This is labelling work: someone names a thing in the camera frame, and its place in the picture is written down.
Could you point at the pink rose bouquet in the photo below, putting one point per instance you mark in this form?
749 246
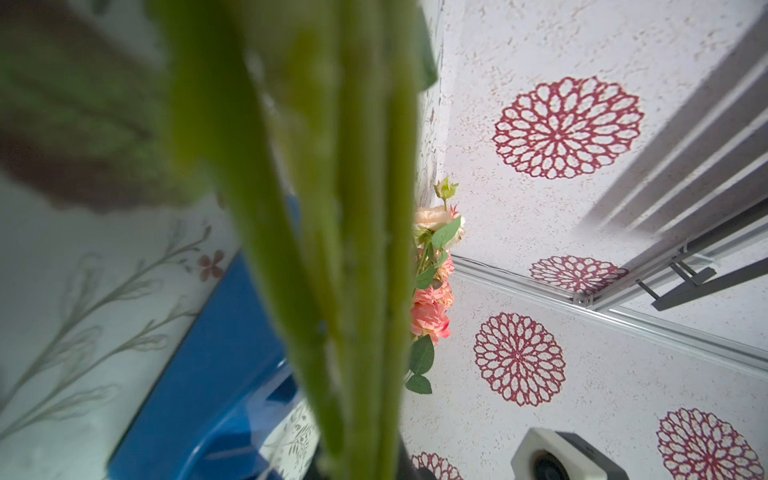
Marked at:
435 231

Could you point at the mixed pastel flower bouquet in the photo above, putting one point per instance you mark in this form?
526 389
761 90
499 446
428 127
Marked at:
303 116

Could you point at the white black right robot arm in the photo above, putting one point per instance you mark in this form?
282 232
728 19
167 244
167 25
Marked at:
546 454

